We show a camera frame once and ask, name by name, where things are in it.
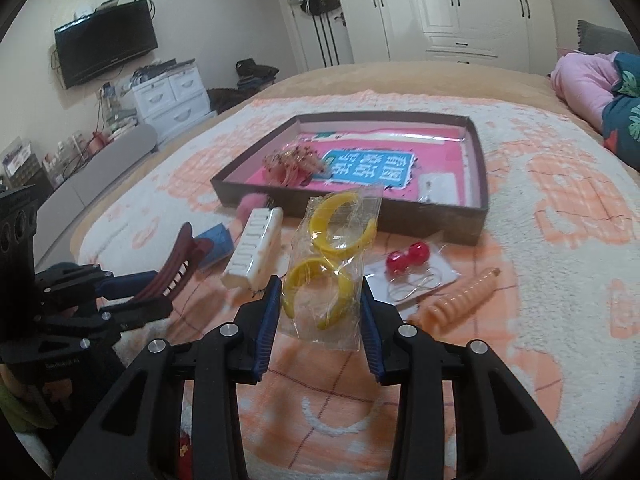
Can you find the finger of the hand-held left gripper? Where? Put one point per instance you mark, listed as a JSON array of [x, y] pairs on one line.
[[125, 282], [140, 315]]

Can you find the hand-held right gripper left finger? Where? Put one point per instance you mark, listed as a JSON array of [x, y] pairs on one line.
[[264, 332]]

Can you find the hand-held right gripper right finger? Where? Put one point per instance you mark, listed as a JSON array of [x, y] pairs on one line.
[[373, 332]]

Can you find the dark red hair claw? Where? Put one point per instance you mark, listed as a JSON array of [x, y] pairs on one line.
[[180, 260]]

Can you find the white comb hair clip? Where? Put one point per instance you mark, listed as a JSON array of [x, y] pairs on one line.
[[252, 250]]

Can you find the small blue packet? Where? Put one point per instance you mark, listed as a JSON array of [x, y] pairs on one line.
[[216, 245]]

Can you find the bagged yellow hair bands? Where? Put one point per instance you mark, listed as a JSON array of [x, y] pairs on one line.
[[325, 240]]

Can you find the brown cardboard box tray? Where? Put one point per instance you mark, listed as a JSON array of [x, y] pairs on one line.
[[350, 215]]

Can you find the pink pompom hair clip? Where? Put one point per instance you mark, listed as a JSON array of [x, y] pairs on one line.
[[252, 206]]

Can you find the grey bench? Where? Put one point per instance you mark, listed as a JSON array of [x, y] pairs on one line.
[[100, 170]]

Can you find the white earring card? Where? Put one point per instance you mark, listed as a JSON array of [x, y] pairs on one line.
[[442, 190]]

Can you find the pink transparent hair clips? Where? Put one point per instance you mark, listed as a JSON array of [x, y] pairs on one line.
[[292, 165]]

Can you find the white drawer cabinet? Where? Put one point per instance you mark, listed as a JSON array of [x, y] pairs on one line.
[[172, 97]]

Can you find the orange white patterned blanket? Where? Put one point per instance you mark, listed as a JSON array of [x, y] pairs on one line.
[[550, 260]]

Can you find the pink picture book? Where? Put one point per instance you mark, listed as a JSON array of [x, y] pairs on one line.
[[440, 152]]

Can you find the dark brown cloth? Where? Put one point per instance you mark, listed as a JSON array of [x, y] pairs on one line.
[[227, 100]]

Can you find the pile of dark clothes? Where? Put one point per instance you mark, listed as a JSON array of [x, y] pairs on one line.
[[255, 75]]

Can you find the tan bedspread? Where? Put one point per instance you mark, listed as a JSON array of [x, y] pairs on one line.
[[400, 77]]

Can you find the white door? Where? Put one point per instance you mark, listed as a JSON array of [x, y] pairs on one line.
[[342, 35]]

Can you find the pink quilt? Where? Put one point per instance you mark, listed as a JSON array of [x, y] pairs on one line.
[[582, 82]]

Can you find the blue floral quilt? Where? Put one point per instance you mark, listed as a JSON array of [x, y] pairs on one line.
[[622, 120]]

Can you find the white wardrobe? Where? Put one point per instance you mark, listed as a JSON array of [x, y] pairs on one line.
[[450, 5]]

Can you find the black wall television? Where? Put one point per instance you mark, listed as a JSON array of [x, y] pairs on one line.
[[105, 42]]

